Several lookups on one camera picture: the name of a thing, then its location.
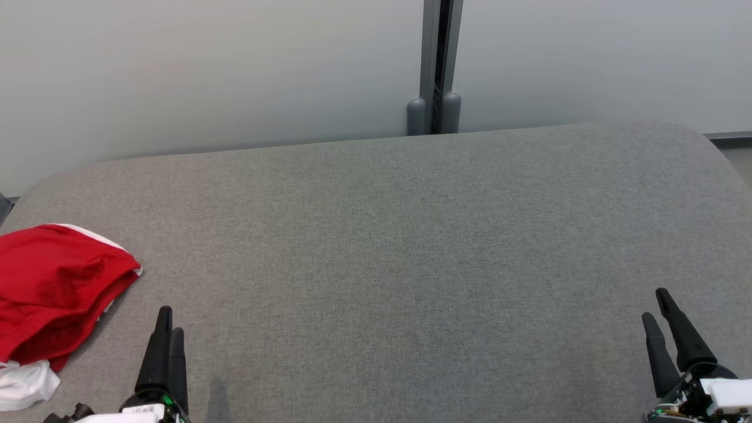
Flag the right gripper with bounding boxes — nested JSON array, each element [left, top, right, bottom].
[[642, 288, 752, 423]]

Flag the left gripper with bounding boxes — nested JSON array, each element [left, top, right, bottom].
[[76, 305, 192, 423]]

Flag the red shorts with white stripe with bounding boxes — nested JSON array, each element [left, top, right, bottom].
[[0, 223, 143, 372]]

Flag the red and white jersey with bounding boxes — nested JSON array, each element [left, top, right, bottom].
[[0, 360, 61, 412]]

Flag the grey metal partition post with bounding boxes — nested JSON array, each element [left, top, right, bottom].
[[407, 0, 464, 137]]

